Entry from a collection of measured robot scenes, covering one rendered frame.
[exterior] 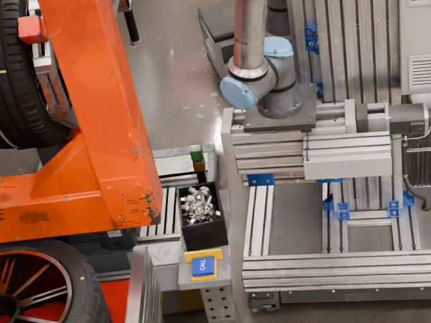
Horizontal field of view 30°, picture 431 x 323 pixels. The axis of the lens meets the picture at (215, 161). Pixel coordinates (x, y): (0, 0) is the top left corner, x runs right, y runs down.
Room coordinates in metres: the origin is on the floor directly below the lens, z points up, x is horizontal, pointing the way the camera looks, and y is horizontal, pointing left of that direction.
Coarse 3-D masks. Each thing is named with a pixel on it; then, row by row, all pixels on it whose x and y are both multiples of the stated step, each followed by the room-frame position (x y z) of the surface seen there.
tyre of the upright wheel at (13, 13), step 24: (0, 0) 2.53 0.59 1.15; (24, 0) 2.58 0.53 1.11; (0, 24) 2.45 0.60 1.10; (0, 48) 2.40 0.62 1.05; (24, 48) 2.42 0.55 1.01; (0, 72) 2.36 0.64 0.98; (24, 72) 2.35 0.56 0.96; (0, 96) 2.34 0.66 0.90; (24, 96) 2.33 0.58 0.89; (0, 120) 2.35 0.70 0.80; (24, 120) 2.35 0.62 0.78; (48, 120) 2.40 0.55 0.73; (0, 144) 2.41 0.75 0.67; (24, 144) 2.42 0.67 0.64
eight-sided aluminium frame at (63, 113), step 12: (36, 0) 2.54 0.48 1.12; (36, 12) 2.52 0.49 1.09; (36, 48) 2.42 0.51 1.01; (48, 48) 2.41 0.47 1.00; (36, 60) 2.39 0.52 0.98; (48, 60) 2.38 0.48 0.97; (36, 72) 2.38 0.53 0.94; (48, 84) 2.41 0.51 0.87; (60, 84) 2.40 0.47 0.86; (48, 96) 2.38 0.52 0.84; (60, 96) 2.37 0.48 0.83; (60, 108) 2.39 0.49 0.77; (72, 108) 2.61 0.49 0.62; (60, 120) 2.40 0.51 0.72; (72, 120) 2.42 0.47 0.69
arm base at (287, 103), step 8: (280, 88) 2.02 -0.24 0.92; (288, 88) 2.02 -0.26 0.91; (296, 88) 2.05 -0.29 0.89; (264, 96) 2.04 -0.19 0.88; (272, 96) 2.02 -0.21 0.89; (280, 96) 2.02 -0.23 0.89; (288, 96) 2.02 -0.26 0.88; (296, 96) 2.03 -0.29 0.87; (264, 104) 2.05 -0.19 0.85; (272, 104) 2.02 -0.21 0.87; (280, 104) 2.01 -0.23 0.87; (288, 104) 2.01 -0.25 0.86; (296, 104) 2.02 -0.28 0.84; (264, 112) 2.03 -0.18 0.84; (272, 112) 2.01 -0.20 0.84; (280, 112) 2.00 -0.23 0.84; (288, 112) 2.00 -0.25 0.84; (296, 112) 2.01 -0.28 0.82
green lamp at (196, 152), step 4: (192, 148) 2.16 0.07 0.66; (196, 148) 2.15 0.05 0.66; (200, 148) 2.15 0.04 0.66; (192, 152) 2.14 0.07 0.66; (196, 152) 2.13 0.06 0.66; (200, 152) 2.13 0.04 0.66; (192, 156) 2.14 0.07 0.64; (196, 156) 2.13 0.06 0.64; (200, 156) 2.13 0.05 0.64; (192, 160) 2.14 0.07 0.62
